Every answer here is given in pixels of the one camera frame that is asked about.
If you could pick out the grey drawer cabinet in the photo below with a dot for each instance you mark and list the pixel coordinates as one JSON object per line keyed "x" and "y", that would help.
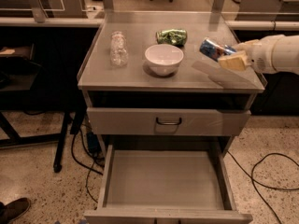
{"x": 199, "y": 83}

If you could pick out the closed grey top drawer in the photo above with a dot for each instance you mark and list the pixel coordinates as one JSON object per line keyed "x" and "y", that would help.
{"x": 153, "y": 121}

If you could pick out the open grey middle drawer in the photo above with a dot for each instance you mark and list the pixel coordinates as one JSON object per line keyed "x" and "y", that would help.
{"x": 165, "y": 187}

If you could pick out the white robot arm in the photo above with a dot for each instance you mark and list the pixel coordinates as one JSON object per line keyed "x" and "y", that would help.
{"x": 285, "y": 55}

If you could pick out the black table frame left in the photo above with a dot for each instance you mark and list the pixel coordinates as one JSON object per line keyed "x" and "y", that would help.
{"x": 32, "y": 90}

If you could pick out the white ceramic bowl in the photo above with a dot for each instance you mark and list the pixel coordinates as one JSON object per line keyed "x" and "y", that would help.
{"x": 163, "y": 59}

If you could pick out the blue silver redbull can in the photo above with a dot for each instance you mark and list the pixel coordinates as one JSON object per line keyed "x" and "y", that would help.
{"x": 213, "y": 50}

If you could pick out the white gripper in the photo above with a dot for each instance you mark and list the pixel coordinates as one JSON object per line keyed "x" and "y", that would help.
{"x": 261, "y": 54}

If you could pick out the green crushed soda can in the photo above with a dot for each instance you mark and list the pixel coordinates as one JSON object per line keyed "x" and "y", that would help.
{"x": 175, "y": 37}

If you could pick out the black shoe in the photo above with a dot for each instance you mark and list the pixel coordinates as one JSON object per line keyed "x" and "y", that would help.
{"x": 11, "y": 211}

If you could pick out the clear plastic water bottle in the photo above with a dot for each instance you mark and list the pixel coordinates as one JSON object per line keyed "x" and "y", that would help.
{"x": 118, "y": 49}

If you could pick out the black power adapter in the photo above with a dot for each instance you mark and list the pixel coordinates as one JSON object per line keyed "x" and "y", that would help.
{"x": 92, "y": 142}

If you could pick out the black drawer handle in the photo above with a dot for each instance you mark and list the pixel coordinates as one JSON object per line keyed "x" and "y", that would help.
{"x": 168, "y": 122}

